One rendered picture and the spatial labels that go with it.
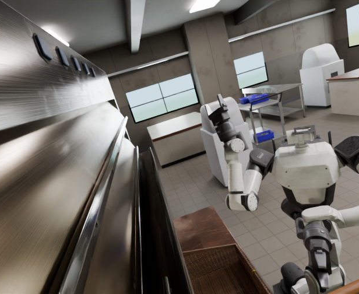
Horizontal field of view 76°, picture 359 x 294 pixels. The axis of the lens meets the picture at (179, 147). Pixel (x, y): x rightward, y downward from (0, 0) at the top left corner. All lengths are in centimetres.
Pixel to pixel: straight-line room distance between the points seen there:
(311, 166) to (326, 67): 635
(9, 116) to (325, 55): 753
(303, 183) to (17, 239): 114
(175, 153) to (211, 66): 313
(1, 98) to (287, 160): 111
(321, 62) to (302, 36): 239
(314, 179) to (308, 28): 884
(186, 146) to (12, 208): 535
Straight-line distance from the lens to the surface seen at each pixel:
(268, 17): 909
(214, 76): 746
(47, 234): 34
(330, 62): 768
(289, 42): 938
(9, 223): 32
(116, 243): 68
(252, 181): 120
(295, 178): 124
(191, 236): 219
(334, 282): 168
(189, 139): 558
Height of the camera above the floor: 189
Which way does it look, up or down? 16 degrees down
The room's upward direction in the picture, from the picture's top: 17 degrees counter-clockwise
